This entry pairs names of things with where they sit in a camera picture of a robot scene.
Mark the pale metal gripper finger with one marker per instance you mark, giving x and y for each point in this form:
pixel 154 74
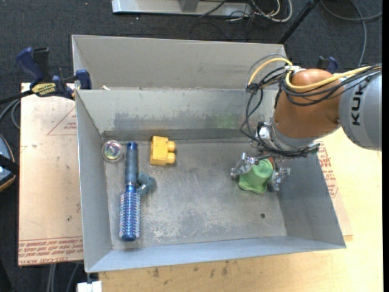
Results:
pixel 240 168
pixel 280 176

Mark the green plastic cup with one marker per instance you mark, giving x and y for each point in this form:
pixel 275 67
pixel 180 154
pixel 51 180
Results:
pixel 253 178

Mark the grey metal bin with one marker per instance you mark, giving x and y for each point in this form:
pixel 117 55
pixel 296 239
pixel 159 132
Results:
pixel 197 193

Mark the yellow toy building block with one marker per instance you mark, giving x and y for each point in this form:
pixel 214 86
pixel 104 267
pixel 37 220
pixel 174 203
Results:
pixel 159 151

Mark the small grey rubber toy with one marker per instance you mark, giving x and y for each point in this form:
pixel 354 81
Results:
pixel 147 182

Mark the clear round glass thing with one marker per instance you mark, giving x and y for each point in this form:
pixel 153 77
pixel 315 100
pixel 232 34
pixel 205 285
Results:
pixel 112 151

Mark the brown cardboard board, red print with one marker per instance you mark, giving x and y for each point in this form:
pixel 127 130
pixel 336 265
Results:
pixel 45 169

